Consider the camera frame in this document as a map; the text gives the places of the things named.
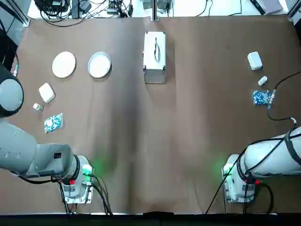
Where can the silver aluminium medical kit case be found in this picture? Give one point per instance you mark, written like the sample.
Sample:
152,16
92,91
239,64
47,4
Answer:
154,58

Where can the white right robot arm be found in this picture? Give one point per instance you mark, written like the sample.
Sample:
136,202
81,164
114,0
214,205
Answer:
270,153

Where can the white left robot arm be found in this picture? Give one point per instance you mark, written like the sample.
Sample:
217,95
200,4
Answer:
14,146

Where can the gray rimmed round plate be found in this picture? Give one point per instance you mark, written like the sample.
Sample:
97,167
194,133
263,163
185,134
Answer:
99,64

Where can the white round plate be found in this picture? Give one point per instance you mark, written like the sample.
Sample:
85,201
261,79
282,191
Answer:
64,64

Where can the blue white capsule bag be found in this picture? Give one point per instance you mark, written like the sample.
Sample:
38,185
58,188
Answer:
53,123
261,97

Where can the white plastic box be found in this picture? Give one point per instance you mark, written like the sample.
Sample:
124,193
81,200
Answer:
254,60
46,93

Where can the dark grey power supply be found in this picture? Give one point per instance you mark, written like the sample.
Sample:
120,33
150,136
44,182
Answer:
147,3
163,4

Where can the grey usb hub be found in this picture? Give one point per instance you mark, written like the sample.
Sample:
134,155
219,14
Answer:
114,6

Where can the small white pill bottle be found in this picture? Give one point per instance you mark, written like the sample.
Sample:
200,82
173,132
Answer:
37,106
262,80

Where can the black power adapter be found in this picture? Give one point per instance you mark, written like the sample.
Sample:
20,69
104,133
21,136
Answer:
84,6

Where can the black electronics box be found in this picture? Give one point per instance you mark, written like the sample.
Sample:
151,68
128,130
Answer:
51,4

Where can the purple grey box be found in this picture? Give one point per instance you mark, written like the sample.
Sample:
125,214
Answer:
270,5

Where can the aluminium frame post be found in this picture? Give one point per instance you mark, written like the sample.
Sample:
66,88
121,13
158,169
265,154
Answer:
155,10

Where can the aluminium frame rail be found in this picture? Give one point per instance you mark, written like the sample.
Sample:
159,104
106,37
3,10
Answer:
23,14
295,11

